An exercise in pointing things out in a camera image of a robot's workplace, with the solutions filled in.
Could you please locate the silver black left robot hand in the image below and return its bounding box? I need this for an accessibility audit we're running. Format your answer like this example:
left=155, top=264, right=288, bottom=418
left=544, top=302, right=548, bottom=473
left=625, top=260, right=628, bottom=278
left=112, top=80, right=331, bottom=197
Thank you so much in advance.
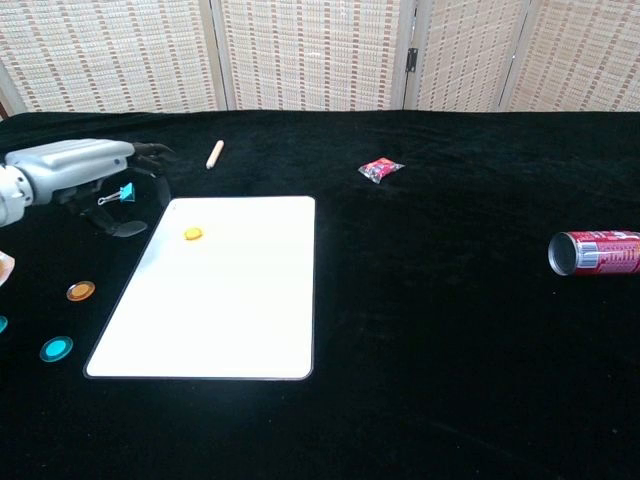
left=4, top=138, right=177, bottom=238

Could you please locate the white rectangular board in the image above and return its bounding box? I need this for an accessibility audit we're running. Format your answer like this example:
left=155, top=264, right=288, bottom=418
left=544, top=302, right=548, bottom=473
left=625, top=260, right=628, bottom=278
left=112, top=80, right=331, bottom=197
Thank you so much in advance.
left=82, top=195, right=317, bottom=382

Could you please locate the teal binder clip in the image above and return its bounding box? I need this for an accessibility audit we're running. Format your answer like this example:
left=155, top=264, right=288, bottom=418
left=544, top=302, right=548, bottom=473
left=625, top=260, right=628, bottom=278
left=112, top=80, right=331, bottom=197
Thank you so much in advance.
left=97, top=182, right=137, bottom=207

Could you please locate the bamboo folding screen panel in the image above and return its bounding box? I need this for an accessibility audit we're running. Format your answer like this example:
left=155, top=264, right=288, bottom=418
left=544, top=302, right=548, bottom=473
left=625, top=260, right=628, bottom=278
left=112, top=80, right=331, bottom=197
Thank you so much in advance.
left=0, top=0, right=229, bottom=115
left=403, top=0, right=539, bottom=112
left=209, top=0, right=417, bottom=112
left=499, top=0, right=640, bottom=114

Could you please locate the red candy packet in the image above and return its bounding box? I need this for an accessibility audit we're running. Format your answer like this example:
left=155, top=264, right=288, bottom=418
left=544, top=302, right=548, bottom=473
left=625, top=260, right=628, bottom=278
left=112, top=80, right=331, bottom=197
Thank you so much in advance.
left=357, top=157, right=406, bottom=185

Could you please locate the black velvet tablecloth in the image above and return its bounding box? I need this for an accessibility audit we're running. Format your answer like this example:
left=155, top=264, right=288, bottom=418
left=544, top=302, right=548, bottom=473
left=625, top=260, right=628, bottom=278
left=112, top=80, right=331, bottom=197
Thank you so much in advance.
left=0, top=109, right=640, bottom=480

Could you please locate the red soda can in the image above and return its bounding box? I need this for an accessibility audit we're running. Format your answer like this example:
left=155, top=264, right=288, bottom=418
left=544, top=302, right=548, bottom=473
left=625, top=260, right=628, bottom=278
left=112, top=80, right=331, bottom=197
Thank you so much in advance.
left=547, top=230, right=640, bottom=278

